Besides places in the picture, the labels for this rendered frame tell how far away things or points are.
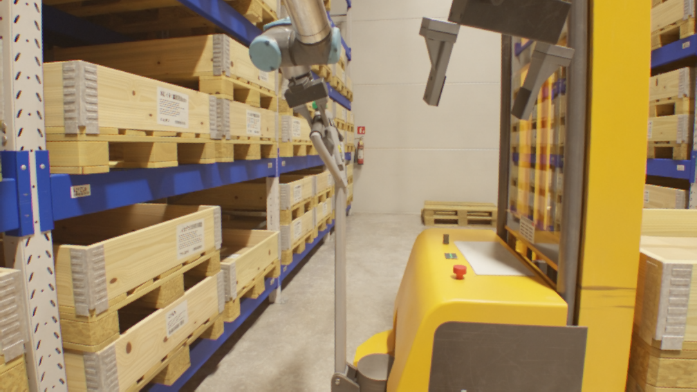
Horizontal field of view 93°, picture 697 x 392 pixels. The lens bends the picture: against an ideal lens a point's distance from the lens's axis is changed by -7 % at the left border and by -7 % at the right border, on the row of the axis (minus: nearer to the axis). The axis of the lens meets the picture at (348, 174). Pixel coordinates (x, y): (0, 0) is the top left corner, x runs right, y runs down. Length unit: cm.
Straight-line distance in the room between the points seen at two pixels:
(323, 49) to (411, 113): 593
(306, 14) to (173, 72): 145
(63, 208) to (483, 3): 123
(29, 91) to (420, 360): 127
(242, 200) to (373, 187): 408
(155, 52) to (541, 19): 205
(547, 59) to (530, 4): 8
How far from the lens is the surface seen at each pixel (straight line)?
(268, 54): 97
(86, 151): 131
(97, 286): 137
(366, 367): 149
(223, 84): 204
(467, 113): 690
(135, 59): 237
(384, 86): 689
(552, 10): 51
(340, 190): 126
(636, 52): 109
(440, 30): 46
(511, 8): 48
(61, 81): 136
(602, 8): 108
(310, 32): 88
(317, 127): 113
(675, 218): 204
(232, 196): 316
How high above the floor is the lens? 126
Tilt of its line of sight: 4 degrees down
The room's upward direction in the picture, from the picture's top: straight up
